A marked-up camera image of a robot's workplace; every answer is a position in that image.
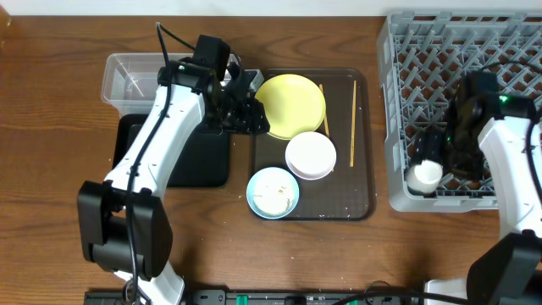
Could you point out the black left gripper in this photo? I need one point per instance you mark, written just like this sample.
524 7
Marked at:
247 117

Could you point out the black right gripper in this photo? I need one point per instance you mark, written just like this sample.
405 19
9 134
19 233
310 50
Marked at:
456 153

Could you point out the white cup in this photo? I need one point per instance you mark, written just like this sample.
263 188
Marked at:
424 178

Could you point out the pink bowl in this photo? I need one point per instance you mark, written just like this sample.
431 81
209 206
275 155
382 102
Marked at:
310 155

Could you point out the blue bowl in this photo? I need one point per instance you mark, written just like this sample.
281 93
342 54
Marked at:
273 174

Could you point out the rice leftovers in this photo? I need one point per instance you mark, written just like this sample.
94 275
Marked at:
273 198

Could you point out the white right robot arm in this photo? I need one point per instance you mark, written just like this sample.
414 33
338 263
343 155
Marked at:
490 130

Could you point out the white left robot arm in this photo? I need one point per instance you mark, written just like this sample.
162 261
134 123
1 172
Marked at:
123 225

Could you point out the black waste tray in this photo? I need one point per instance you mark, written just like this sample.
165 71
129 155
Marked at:
204 161

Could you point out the grey dishwasher rack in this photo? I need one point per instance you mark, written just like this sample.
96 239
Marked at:
422 57

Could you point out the clear plastic waste bin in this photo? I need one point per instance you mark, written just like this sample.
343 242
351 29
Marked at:
130 84

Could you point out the yellow plate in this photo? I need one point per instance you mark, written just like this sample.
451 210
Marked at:
293 104

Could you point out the wooden chopstick near plate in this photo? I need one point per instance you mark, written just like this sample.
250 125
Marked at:
325 121

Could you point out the dark brown serving tray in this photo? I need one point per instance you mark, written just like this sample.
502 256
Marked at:
346 193

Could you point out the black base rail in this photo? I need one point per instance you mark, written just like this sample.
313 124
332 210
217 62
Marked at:
381 295

